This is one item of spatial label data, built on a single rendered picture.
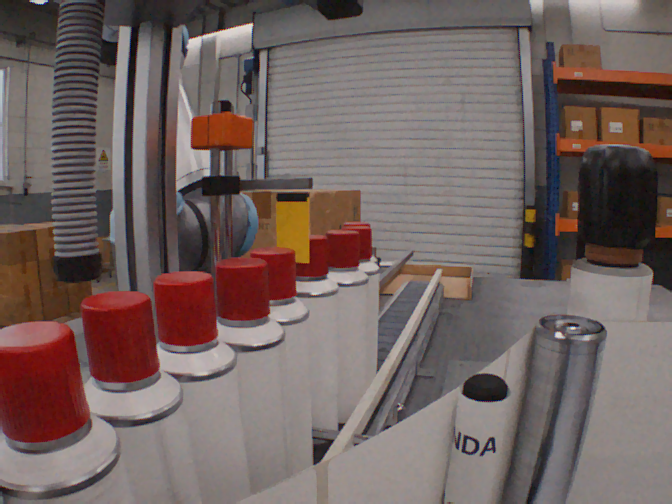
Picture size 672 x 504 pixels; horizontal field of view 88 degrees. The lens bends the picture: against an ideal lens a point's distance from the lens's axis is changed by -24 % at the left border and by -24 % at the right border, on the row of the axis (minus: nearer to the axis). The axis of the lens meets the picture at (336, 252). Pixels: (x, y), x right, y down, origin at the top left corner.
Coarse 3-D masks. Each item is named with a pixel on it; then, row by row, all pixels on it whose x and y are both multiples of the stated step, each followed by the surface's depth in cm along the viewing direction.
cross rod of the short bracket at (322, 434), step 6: (312, 426) 39; (312, 432) 38; (318, 432) 38; (324, 432) 38; (330, 432) 38; (336, 432) 38; (312, 438) 39; (318, 438) 38; (324, 438) 38; (330, 438) 38; (354, 438) 37; (360, 438) 37; (366, 438) 37; (354, 444) 37
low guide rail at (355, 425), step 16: (432, 288) 95; (416, 320) 72; (400, 336) 64; (400, 352) 59; (384, 368) 52; (384, 384) 49; (368, 400) 44; (352, 416) 40; (368, 416) 43; (352, 432) 37; (336, 448) 35
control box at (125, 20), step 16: (112, 0) 27; (128, 0) 28; (144, 0) 28; (160, 0) 29; (176, 0) 29; (192, 0) 29; (112, 16) 30; (128, 16) 31; (144, 16) 31; (160, 16) 32; (176, 16) 32
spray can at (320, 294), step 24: (312, 240) 38; (312, 264) 38; (312, 288) 38; (336, 288) 39; (312, 312) 38; (336, 312) 40; (312, 336) 38; (336, 336) 40; (312, 360) 39; (336, 360) 40; (312, 384) 39; (336, 384) 41; (312, 408) 39; (336, 408) 41
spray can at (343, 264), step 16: (336, 240) 42; (352, 240) 43; (336, 256) 43; (352, 256) 43; (336, 272) 43; (352, 272) 43; (352, 288) 42; (352, 304) 43; (352, 320) 43; (352, 336) 43; (352, 352) 43; (352, 368) 44; (352, 384) 44; (352, 400) 44
